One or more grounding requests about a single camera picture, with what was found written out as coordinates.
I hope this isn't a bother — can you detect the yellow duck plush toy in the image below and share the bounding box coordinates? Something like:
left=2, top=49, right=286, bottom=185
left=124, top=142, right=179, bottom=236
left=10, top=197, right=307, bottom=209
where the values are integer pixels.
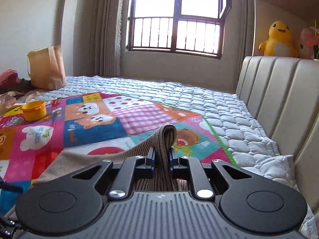
left=258, top=21, right=298, bottom=58

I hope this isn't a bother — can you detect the yellow plastic bowl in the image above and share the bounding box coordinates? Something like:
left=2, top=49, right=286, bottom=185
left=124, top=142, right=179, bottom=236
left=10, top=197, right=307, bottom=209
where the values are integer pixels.
left=22, top=100, right=46, bottom=122

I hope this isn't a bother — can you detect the beige striped knit garment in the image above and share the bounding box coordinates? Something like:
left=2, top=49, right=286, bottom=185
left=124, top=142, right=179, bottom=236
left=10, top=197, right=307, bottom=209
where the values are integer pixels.
left=4, top=124, right=319, bottom=239

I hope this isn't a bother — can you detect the colourful patchwork play mat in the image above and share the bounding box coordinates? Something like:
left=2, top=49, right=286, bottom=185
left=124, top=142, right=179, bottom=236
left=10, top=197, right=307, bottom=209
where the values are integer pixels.
left=1, top=92, right=233, bottom=191

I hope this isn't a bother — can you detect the pile of red clothes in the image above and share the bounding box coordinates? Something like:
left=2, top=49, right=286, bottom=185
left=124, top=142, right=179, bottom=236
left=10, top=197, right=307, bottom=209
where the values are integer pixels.
left=0, top=69, right=48, bottom=116

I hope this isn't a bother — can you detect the grey quilted mattress cover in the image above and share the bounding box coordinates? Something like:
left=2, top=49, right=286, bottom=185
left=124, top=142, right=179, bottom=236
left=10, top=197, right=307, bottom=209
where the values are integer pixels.
left=35, top=75, right=296, bottom=187

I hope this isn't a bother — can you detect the pink plush toy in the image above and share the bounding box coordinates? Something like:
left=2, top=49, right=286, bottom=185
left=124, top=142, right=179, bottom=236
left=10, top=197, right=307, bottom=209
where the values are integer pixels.
left=297, top=26, right=318, bottom=60

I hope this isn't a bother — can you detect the beige padded headboard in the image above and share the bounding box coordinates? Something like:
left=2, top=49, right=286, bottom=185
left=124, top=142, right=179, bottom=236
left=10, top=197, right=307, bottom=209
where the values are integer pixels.
left=236, top=56, right=318, bottom=215

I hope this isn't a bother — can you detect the brown framed barred window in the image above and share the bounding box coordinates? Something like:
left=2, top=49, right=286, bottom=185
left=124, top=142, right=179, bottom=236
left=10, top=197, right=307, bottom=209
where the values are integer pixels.
left=125, top=0, right=232, bottom=59

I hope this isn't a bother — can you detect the brown paper bag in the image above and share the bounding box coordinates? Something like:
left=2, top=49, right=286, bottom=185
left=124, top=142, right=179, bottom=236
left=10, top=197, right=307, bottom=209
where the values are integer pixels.
left=27, top=45, right=67, bottom=90

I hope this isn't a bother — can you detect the beige pleated curtain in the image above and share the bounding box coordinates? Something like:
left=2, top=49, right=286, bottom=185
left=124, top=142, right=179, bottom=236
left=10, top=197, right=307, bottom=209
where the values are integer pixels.
left=73, top=0, right=124, bottom=77

